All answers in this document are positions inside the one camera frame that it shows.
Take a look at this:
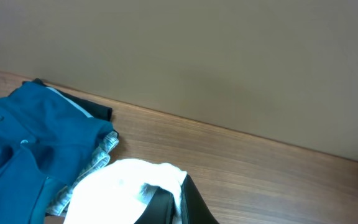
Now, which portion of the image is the blue polo shirt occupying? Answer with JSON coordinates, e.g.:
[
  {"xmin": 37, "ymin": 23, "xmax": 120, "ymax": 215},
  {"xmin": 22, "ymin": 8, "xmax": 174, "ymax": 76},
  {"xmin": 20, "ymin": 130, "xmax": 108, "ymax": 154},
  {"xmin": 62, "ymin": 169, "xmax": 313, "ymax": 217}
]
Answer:
[{"xmin": 0, "ymin": 82, "xmax": 113, "ymax": 223}]

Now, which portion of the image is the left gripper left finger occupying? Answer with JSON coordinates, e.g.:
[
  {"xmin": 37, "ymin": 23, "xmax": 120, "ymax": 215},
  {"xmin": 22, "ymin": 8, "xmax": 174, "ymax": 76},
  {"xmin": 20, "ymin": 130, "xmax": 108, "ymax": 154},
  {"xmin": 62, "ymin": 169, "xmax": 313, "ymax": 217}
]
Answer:
[{"xmin": 134, "ymin": 187, "xmax": 175, "ymax": 224}]

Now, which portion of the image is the light denim garment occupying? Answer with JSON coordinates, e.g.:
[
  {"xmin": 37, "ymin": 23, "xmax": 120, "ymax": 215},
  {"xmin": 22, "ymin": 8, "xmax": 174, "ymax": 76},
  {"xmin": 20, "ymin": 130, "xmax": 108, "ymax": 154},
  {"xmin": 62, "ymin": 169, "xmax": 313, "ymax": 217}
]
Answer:
[{"xmin": 46, "ymin": 131, "xmax": 119, "ymax": 217}]

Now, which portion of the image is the white t-shirt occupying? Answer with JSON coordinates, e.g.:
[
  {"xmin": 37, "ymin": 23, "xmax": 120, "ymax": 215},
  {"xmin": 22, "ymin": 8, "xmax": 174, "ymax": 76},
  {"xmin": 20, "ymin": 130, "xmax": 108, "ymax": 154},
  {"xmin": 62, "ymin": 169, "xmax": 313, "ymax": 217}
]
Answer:
[{"xmin": 64, "ymin": 159, "xmax": 187, "ymax": 224}]

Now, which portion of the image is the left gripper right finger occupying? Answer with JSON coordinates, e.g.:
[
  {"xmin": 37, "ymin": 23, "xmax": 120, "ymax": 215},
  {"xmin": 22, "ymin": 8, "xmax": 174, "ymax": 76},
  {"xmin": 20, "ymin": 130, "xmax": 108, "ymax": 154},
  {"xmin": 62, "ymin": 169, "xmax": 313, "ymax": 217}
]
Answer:
[{"xmin": 181, "ymin": 175, "xmax": 219, "ymax": 224}]

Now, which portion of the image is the black folded garment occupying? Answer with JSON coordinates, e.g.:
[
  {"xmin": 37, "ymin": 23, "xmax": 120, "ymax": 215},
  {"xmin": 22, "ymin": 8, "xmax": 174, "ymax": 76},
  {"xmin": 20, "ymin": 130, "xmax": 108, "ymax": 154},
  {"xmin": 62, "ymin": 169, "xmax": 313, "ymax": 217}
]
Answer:
[{"xmin": 18, "ymin": 78, "xmax": 113, "ymax": 122}]

